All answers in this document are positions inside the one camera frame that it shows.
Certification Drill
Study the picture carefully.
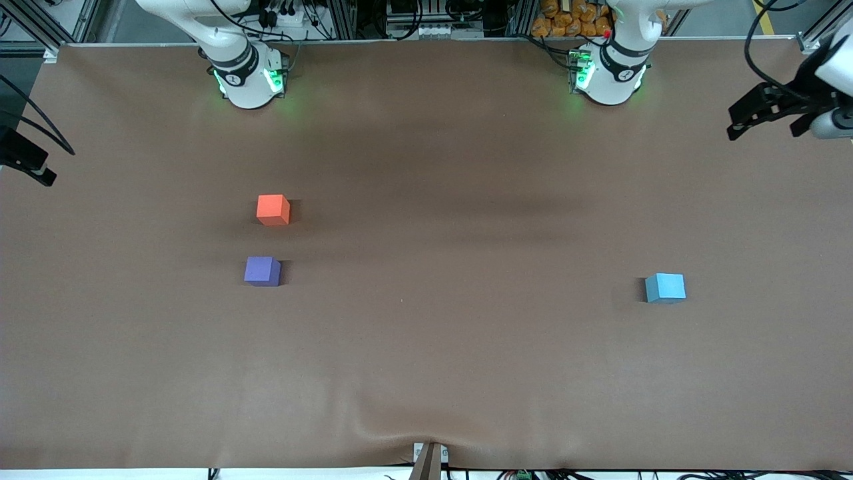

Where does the aluminium frame profile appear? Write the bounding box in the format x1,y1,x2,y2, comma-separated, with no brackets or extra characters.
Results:
796,10,853,54
0,0,101,64

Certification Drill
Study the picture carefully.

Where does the purple foam block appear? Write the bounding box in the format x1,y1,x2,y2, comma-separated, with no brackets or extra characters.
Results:
243,256,282,287

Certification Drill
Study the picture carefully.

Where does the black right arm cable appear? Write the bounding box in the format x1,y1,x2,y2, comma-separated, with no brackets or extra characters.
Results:
0,72,75,156

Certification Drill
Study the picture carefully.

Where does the brown camera mount bracket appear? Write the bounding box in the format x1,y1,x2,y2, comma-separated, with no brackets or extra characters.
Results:
408,442,449,480

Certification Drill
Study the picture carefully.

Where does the pile of orange objects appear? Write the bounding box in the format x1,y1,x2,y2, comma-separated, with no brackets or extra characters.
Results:
531,0,615,38

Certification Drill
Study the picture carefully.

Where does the white terminal strip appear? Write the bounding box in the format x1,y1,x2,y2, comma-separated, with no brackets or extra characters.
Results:
385,23,455,39

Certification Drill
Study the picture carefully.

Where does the white power strip with plugs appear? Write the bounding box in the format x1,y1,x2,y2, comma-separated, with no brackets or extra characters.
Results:
257,0,309,31

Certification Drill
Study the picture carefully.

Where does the orange foam block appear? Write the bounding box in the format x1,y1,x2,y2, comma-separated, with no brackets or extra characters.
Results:
256,194,291,227

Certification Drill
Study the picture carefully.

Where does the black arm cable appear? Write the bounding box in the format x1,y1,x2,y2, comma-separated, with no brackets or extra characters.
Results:
745,0,810,101
0,72,75,156

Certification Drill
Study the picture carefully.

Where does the blue foam block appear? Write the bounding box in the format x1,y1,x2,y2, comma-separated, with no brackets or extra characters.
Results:
645,273,686,305

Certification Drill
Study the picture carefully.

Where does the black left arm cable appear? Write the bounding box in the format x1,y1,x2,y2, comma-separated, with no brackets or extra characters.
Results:
745,0,810,101

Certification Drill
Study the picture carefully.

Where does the brown table mat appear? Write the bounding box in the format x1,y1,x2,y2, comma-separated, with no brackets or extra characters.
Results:
0,37,853,471

